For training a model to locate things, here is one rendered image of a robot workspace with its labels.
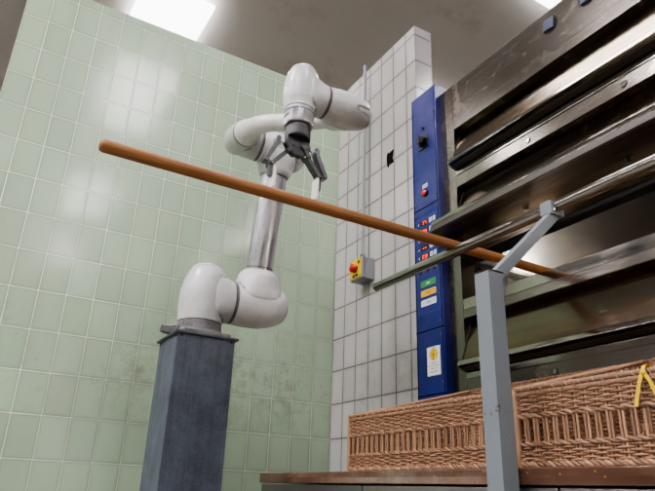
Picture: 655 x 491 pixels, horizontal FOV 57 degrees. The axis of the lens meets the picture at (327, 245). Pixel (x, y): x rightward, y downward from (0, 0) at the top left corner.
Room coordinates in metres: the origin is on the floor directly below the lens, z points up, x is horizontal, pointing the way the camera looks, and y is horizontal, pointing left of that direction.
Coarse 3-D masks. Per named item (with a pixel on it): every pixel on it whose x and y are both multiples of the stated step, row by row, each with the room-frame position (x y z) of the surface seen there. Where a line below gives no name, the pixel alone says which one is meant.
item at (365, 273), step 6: (360, 258) 2.50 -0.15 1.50; (366, 258) 2.51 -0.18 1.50; (372, 258) 2.52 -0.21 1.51; (360, 264) 2.50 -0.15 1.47; (366, 264) 2.51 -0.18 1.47; (372, 264) 2.52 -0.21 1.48; (360, 270) 2.50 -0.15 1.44; (366, 270) 2.51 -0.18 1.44; (372, 270) 2.52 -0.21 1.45; (354, 276) 2.54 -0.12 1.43; (360, 276) 2.50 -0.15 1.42; (366, 276) 2.51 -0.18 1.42; (372, 276) 2.52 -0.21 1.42; (354, 282) 2.57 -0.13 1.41; (360, 282) 2.57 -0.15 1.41; (366, 282) 2.56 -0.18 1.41
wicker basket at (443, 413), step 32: (512, 384) 1.83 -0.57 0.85; (352, 416) 1.75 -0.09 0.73; (384, 416) 1.62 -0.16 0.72; (416, 416) 1.51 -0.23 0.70; (448, 416) 1.95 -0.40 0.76; (480, 416) 1.32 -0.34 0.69; (352, 448) 1.75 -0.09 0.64; (416, 448) 1.51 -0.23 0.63; (448, 448) 1.41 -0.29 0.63; (480, 448) 1.32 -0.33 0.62
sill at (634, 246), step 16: (640, 240) 1.45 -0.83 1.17; (592, 256) 1.58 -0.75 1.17; (608, 256) 1.54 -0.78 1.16; (624, 256) 1.50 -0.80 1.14; (544, 272) 1.73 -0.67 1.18; (560, 272) 1.68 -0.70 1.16; (576, 272) 1.63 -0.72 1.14; (512, 288) 1.85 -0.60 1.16; (528, 288) 1.79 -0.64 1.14; (464, 304) 2.04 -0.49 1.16
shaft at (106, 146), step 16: (112, 144) 1.10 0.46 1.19; (144, 160) 1.14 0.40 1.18; (160, 160) 1.15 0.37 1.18; (176, 160) 1.17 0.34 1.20; (192, 176) 1.20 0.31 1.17; (208, 176) 1.21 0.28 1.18; (224, 176) 1.22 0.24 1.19; (256, 192) 1.27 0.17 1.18; (272, 192) 1.28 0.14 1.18; (288, 192) 1.31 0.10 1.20; (304, 208) 1.35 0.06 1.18; (320, 208) 1.35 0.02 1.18; (336, 208) 1.37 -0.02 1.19; (368, 224) 1.43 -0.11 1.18; (384, 224) 1.45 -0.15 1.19; (400, 224) 1.48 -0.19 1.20; (416, 240) 1.52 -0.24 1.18; (432, 240) 1.53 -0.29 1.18; (448, 240) 1.56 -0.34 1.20; (480, 256) 1.63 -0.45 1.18; (496, 256) 1.65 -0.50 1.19
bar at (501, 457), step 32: (640, 160) 1.05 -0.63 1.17; (576, 192) 1.18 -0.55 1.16; (512, 224) 1.35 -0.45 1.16; (544, 224) 1.23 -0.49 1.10; (448, 256) 1.56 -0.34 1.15; (512, 256) 1.18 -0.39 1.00; (480, 288) 1.15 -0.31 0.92; (480, 320) 1.15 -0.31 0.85; (480, 352) 1.16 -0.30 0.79; (512, 416) 1.14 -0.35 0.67; (512, 448) 1.14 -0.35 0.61; (512, 480) 1.14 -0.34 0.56
